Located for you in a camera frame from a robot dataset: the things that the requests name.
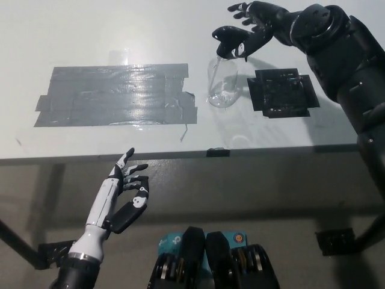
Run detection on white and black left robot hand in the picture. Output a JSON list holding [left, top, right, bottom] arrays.
[[69, 147, 150, 261]]

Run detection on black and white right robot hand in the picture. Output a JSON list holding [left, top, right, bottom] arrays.
[[227, 0, 295, 59]]

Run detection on black spray trigger lid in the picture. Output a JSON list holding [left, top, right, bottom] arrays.
[[210, 26, 251, 88]]

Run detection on clear plastic bottle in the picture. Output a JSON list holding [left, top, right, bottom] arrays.
[[206, 56, 239, 109]]

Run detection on black robot body blocks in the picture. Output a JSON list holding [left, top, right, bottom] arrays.
[[146, 226, 283, 289]]

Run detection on teal cardboard box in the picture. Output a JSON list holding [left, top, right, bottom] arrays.
[[157, 231, 249, 273]]

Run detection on grey duct tape patch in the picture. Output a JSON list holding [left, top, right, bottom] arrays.
[[33, 63, 199, 128]]

